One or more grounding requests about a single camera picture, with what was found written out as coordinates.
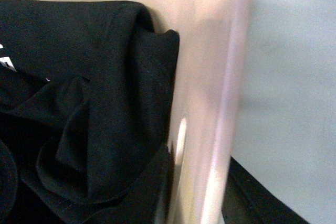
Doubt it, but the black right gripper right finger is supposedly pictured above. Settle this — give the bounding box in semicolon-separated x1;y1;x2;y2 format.
222;158;308;224

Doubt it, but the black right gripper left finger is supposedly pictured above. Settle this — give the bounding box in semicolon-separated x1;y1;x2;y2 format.
99;145;170;223

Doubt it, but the black printed t-shirt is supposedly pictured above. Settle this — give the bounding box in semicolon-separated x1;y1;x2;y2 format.
1;0;180;223

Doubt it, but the beige plastic laundry hamper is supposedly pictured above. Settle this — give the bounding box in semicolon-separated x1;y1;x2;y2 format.
0;0;257;224

